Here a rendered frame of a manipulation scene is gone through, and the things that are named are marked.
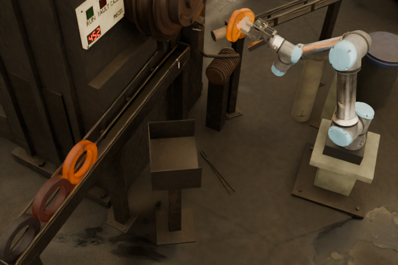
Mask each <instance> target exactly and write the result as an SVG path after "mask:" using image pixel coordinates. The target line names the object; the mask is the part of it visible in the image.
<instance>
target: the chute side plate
mask: <svg viewBox="0 0 398 265"><path fill-rule="evenodd" d="M188 59H189V62H190V49H188V51H187V52H186V53H185V54H184V55H183V56H182V57H181V58H180V59H179V61H178V62H177V63H176V64H175V66H174V67H173V68H172V69H171V70H170V71H169V72H168V74H167V75H166V76H165V77H164V79H163V80H162V81H161V83H160V84H159V85H158V87H157V88H156V89H155V90H154V91H153V93H152V94H151V95H150V96H149V98H148V99H147V101H146V102H145V103H144V104H143V106H142V107H141V108H140V109H139V111H138V112H137V113H136V115H135V116H134V117H133V118H132V120H131V121H130V122H129V123H128V125H127V126H126V127H125V129H124V130H123V131H122V132H121V134H120V135H119V136H118V138H117V139H116V140H115V142H113V144H112V145H111V147H110V148H109V149H108V150H107V152H106V153H105V154H104V155H103V157H102V158H101V160H100V161H99V162H98V163H97V164H96V166H95V167H94V168H93V169H92V171H91V172H90V174H89V175H88V176H87V177H86V179H85V180H84V181H83V182H82V184H81V185H80V186H79V187H78V188H77V190H76V191H75V193H74V194H73V195H72V196H71V198H70V199H69V200H68V201H67V203H66V204H65V205H64V207H63V208H62V209H61V210H60V212H59V213H58V214H57V216H56V217H55V218H54V220H53V221H52V222H51V223H50V225H49V226H48V227H47V228H46V230H45V231H44V232H43V233H42V235H41V236H40V237H39V239H38V240H37V241H36V242H35V244H34V245H33V246H32V247H31V249H30V250H29V251H28V253H27V254H26V255H25V256H24V258H23V259H22V260H21V262H20V263H19V265H29V264H30V263H31V261H32V260H33V259H34V258H35V256H36V255H37V254H39V256H40V255H41V253H42V252H43V251H44V249H45V248H46V247H47V246H48V244H49V243H50V242H51V240H52V239H53V238H54V236H55V235H56V234H57V232H58V231H59V230H60V229H61V227H62V226H63V224H64V223H65V222H66V221H67V219H68V218H69V217H70V216H71V214H72V213H73V211H74V210H75V209H76V207H77V206H78V205H79V204H80V202H81V201H82V200H83V198H84V197H85V196H86V194H87V193H88V192H89V191H90V189H91V188H92V187H93V185H94V184H95V182H96V181H97V180H98V179H99V178H100V176H101V175H102V174H103V172H104V171H105V169H106V168H107V167H108V166H109V164H110V163H111V162H112V160H113V158H112V155H113V154H114V153H115V152H116V151H117V150H118V148H119V147H120V149H122V147H123V146H124V145H125V143H126V142H127V141H128V139H129V138H130V137H131V135H132V134H133V133H134V132H135V130H136V129H137V128H138V126H139V125H140V124H141V122H142V121H143V120H144V119H145V117H146V116H147V114H148V113H149V112H150V110H151V109H152V108H153V107H154V105H155V104H156V103H157V101H158V100H159V99H160V97H161V96H162V95H163V93H164V92H165V91H166V90H167V88H168V87H169V85H170V84H171V83H172V82H173V81H174V80H175V78H176V77H177V76H178V75H179V74H180V73H181V71H182V70H183V64H184V63H185V62H186V61H187V60H188ZM178 63H179V68H178Z"/></svg>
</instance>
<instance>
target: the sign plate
mask: <svg viewBox="0 0 398 265"><path fill-rule="evenodd" d="M92 7H93V9H94V16H92V17H91V18H90V19H88V17H87V13H86V12H87V11H88V10H89V9H90V8H92ZM75 10H76V16H77V20H78V25H79V31H80V35H81V41H82V47H83V48H84V49H88V48H89V47H90V46H91V45H93V44H94V43H95V42H96V41H97V40H98V39H99V38H100V37H101V36H102V35H103V34H105V33H106V32H107V31H108V30H109V29H110V28H111V27H112V26H113V25H114V24H116V23H117V22H118V21H119V20H120V19H121V18H123V17H124V16H125V13H124V1H123V0H107V4H106V6H104V7H103V8H102V9H101V6H100V0H86V1H85V2H84V3H83V4H81V5H80V6H79V7H77V9H75ZM98 28H99V29H98ZM97 29H98V30H97ZM93 32H94V35H97V32H99V33H98V35H99V36H97V37H96V36H93ZM91 35H92V37H91ZM89 38H92V39H93V40H92V39H90V40H89ZM94 38H96V39H94Z"/></svg>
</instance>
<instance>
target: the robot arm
mask: <svg viewBox="0 0 398 265"><path fill-rule="evenodd" d="M261 20H262V19H260V18H259V19H258V20H257V21H256V22H255V23H254V25H253V24H252V23H250V22H249V18H248V17H244V18H243V19H242V20H241V21H239V22H238V24H237V28H238V29H239V31H240V32H241V33H242V34H243V35H244V36H245V37H247V38H249V39H251V40H253V41H256V42H254V43H251V44H250V46H249V47H248V50H249V51H250V52H252V51H254V50H256V49H257V48H259V47H261V46H263V45H265V44H266V43H268V44H267V47H269V48H270V49H271V50H273V51H275V52H276V53H278V54H279V55H278V57H277V58H276V60H275V62H274V63H273V65H272V68H271V70H272V72H273V73H274V74H275V75H277V76H282V75H284V74H285V73H286V71H287V70H288V69H289V68H290V67H291V66H293V65H294V64H296V63H297V62H299V61H301V60H307V59H313V58H317V57H322V56H328V55H329V61H330V64H332V67H333V69H334V71H336V72H337V83H336V114H335V115H334V116H333V125H332V127H330V129H329V131H328V135H329V138H330V139H331V140H332V141H333V142H334V143H335V144H337V145H339V146H342V147H344V148H346V149H349V150H358V149H360V148H362V147H363V145H364V143H365V133H366V131H367V129H368V127H369V125H370V122H371V120H372V119H373V118H374V110H373V109H372V107H370V106H369V105H367V104H365V103H363V102H356V89H357V72H358V71H360V69H361V59H362V57H364V56H365V55H366V54H367V53H368V52H369V50H370V48H371V44H372V42H371V38H370V36H369V35H368V34H367V33H366V32H365V31H361V30H356V31H351V32H348V33H345V34H344V35H343V36H340V37H336V38H331V39H328V40H323V41H318V42H315V43H310V44H305V45H304V44H298V45H296V46H295V45H293V44H292V43H290V42H289V41H287V40H285V39H284V38H282V37H280V36H279V35H276V33H277V31H276V30H274V29H273V28H271V27H269V26H267V25H268V23H267V22H265V21H264V20H262V21H263V22H265V23H263V22H262V21H261ZM249 31H250V32H249Z"/></svg>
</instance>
